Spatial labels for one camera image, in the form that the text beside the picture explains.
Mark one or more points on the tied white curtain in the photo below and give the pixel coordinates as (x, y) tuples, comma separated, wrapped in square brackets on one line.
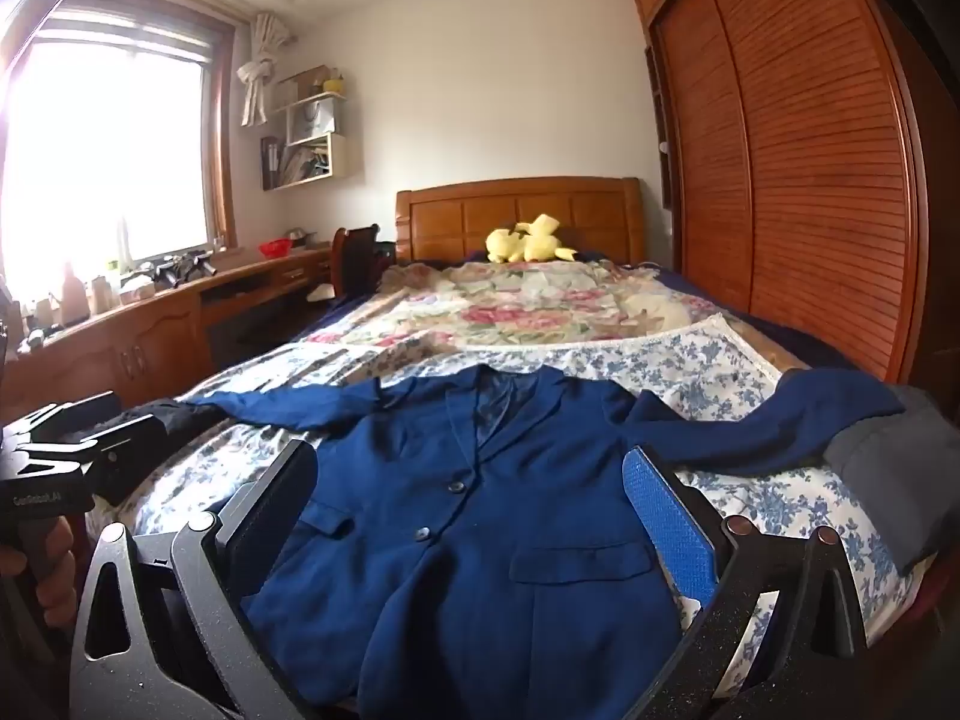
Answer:
[(259, 75)]

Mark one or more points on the pink floral quilt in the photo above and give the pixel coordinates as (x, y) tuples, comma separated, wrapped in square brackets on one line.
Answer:
[(525, 300)]

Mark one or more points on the white wall shelf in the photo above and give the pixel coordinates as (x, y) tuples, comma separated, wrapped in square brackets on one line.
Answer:
[(337, 157)]

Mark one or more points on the blue suit jacket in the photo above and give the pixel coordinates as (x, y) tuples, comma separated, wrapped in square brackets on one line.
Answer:
[(480, 540)]

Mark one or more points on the grey folded cloth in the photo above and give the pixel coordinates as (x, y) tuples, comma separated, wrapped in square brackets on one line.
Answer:
[(885, 465)]

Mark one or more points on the cardboard box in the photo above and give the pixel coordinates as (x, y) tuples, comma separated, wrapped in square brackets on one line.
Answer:
[(300, 86)]

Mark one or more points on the wooden bed headboard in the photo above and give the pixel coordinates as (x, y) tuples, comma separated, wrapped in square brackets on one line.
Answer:
[(465, 217)]

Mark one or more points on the wooden chair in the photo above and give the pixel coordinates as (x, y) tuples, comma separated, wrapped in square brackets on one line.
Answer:
[(360, 255)]

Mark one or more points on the yellow plush toy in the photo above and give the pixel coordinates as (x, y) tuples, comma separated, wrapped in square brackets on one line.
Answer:
[(517, 244)]

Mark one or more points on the brown bottle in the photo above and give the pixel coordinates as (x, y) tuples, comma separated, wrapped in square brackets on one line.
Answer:
[(72, 296)]

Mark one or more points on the metal pot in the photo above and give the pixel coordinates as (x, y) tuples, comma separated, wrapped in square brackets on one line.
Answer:
[(300, 238)]

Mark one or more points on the black metal device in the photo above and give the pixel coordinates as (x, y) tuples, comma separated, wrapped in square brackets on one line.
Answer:
[(180, 268)]

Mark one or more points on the long wooden desk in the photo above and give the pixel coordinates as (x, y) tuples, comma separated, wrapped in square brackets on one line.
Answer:
[(150, 345)]

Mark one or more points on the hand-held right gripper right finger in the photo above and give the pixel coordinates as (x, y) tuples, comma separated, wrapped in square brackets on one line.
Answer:
[(667, 532)]

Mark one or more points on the blue floral bedsheet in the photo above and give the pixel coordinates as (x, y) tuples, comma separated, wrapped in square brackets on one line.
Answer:
[(675, 360)]

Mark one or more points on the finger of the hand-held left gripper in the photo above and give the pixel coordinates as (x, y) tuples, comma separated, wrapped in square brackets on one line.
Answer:
[(135, 457), (67, 412)]

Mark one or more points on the person's left hand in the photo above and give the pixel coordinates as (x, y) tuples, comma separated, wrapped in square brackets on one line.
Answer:
[(54, 577)]

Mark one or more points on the white paper bag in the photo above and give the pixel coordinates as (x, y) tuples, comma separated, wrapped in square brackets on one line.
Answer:
[(321, 118)]

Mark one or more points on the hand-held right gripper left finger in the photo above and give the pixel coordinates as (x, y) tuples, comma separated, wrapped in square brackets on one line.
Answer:
[(271, 506)]

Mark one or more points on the wooden louvered wardrobe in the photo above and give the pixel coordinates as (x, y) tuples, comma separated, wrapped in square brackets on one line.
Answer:
[(787, 165)]

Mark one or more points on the red bowl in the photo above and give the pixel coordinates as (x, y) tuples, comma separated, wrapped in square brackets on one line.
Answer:
[(276, 249)]

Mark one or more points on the wooden framed window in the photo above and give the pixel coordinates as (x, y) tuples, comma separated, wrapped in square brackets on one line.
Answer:
[(112, 150)]

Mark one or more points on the tan bed sheet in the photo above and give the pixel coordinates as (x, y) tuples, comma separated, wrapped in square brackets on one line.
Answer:
[(765, 349)]

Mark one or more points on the stack of papers and books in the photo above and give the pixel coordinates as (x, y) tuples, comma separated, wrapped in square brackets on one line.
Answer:
[(300, 165)]

